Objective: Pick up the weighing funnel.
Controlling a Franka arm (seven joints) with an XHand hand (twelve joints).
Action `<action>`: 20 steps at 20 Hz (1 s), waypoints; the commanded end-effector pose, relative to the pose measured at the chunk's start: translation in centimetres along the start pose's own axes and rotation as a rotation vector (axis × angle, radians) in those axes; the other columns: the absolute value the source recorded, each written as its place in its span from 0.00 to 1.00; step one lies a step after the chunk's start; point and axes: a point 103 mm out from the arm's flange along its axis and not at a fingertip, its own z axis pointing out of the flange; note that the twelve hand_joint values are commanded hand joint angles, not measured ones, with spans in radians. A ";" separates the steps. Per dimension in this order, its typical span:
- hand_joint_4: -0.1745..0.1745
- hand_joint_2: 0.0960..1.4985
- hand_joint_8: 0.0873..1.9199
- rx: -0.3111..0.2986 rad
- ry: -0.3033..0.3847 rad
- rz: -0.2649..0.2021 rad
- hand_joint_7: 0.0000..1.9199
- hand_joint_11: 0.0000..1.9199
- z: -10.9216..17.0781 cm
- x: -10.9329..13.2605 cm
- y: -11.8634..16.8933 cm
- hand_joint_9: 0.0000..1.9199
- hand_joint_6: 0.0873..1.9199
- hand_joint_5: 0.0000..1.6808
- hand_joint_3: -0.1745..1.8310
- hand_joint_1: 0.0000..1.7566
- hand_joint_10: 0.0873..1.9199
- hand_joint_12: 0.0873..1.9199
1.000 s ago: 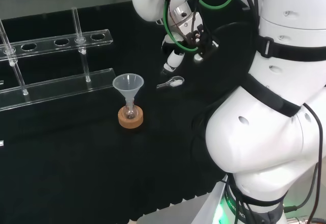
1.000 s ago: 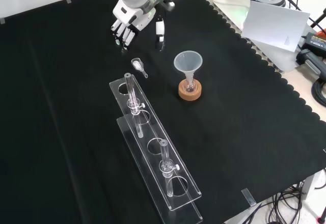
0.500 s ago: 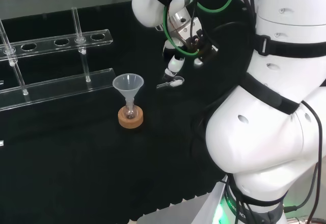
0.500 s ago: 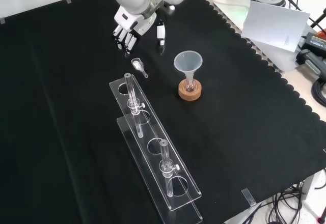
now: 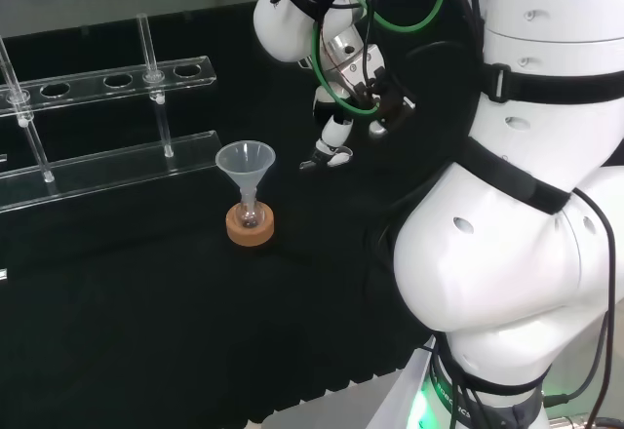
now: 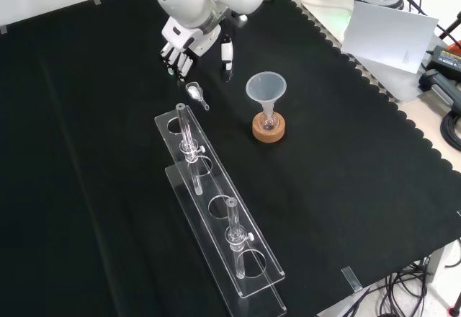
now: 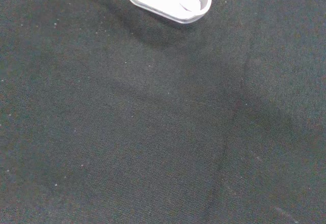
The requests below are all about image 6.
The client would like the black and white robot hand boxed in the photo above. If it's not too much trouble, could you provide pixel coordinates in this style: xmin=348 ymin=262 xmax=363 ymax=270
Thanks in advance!
xmin=159 ymin=17 xmax=235 ymax=86

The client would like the translucent plastic funnel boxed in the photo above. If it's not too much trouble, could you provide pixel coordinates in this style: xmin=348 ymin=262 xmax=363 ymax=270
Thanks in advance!
xmin=245 ymin=71 xmax=288 ymax=117

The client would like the clear acrylic funnel stand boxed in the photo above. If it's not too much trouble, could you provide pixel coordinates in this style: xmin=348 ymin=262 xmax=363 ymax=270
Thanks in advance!
xmin=153 ymin=102 xmax=288 ymax=315

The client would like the small round-bottom glass flask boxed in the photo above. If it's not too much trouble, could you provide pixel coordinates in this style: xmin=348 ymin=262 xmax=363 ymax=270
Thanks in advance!
xmin=259 ymin=107 xmax=279 ymax=133

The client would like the black cloth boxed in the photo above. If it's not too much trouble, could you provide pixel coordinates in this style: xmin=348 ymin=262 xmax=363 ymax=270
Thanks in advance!
xmin=0 ymin=0 xmax=461 ymax=317

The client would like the pale board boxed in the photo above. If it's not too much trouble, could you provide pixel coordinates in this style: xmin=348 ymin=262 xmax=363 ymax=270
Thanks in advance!
xmin=339 ymin=1 xmax=440 ymax=76

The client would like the grey and black tool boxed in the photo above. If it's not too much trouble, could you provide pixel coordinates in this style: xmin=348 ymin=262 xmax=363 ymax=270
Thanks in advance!
xmin=419 ymin=68 xmax=461 ymax=110

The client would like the black power adapter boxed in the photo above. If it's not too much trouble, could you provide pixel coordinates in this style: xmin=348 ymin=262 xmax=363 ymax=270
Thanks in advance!
xmin=426 ymin=44 xmax=461 ymax=76

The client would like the cork ring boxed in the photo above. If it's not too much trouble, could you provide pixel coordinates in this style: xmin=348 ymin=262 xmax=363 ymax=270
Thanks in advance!
xmin=251 ymin=112 xmax=287 ymax=143

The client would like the black coiled cable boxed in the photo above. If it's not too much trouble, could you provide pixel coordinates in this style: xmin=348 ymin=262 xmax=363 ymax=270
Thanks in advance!
xmin=440 ymin=109 xmax=461 ymax=149

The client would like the black cable bundle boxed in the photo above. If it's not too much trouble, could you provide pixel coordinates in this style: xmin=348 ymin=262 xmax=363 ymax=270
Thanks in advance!
xmin=377 ymin=254 xmax=461 ymax=317

